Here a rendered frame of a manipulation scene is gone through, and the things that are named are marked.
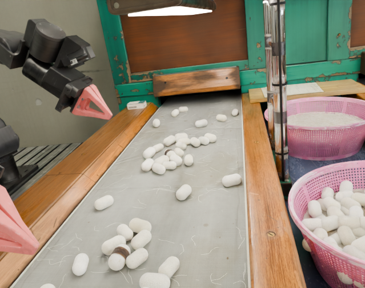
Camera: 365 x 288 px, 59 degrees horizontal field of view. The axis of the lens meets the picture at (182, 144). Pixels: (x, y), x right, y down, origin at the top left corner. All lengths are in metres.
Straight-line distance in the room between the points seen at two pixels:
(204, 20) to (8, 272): 0.92
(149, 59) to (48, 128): 1.31
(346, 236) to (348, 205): 0.08
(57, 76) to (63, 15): 1.46
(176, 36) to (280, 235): 0.87
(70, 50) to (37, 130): 1.73
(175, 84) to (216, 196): 0.64
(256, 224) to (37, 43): 0.53
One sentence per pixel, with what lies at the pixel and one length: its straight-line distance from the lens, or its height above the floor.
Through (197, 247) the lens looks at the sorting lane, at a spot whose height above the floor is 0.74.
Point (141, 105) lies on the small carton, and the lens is 1.13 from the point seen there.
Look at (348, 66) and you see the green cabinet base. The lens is 1.20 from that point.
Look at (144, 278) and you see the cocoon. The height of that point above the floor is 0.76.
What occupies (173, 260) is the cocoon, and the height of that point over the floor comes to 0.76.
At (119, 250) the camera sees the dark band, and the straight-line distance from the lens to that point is 0.45.
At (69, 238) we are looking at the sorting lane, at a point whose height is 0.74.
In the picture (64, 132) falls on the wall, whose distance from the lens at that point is 2.32.
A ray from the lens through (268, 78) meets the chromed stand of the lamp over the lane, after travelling 0.74.
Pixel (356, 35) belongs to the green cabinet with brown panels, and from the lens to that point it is 1.21.
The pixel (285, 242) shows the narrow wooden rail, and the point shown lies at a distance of 0.42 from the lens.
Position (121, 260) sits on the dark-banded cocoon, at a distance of 0.44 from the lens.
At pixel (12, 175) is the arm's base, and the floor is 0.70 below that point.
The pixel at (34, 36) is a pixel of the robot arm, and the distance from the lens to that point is 0.72.
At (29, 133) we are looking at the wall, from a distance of 2.45.
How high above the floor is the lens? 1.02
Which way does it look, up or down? 21 degrees down
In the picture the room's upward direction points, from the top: 8 degrees counter-clockwise
